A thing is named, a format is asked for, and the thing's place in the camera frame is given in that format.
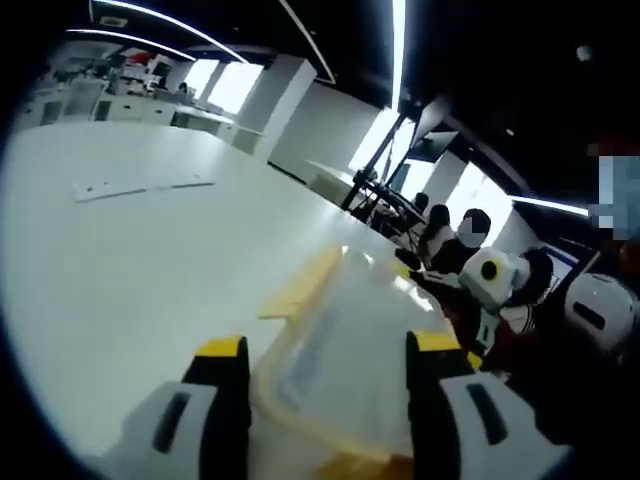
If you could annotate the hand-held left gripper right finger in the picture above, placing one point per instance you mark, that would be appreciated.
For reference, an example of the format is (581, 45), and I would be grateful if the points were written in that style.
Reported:
(440, 420)

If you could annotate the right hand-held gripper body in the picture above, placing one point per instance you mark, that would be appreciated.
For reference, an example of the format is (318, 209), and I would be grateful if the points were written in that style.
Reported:
(495, 282)

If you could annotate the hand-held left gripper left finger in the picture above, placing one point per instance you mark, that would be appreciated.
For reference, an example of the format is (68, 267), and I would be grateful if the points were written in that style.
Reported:
(220, 410)

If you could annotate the clear storage box yellow latches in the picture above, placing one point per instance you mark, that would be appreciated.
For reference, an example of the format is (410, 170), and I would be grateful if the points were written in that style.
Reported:
(360, 320)

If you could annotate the small black device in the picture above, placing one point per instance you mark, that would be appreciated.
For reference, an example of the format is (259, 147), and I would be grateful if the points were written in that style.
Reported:
(407, 257)

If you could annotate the person's dark clothing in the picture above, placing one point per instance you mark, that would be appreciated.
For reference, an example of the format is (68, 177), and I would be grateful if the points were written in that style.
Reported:
(550, 390)

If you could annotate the low grey monitor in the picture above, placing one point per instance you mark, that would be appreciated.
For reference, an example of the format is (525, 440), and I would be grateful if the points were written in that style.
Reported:
(400, 177)

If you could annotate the black monitor stand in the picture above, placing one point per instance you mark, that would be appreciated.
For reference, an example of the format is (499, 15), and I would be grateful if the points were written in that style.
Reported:
(367, 185)

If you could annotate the large dark monitor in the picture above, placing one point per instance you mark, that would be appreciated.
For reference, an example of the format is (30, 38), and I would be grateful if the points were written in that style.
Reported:
(434, 146)

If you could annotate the long ceiling light strip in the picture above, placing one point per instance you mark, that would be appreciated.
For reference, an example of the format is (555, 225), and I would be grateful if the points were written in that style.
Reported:
(398, 50)

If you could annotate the white square pillar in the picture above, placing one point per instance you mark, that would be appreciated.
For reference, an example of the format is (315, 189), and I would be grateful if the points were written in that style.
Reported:
(275, 100)

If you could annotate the row of white desks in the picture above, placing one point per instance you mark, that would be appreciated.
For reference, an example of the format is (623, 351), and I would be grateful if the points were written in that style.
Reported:
(130, 107)

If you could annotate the white office chair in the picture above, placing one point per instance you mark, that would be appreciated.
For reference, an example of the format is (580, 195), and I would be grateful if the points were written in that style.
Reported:
(82, 97)

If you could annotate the hanging ceiling sign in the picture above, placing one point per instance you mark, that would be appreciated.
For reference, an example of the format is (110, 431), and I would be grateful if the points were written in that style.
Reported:
(112, 21)

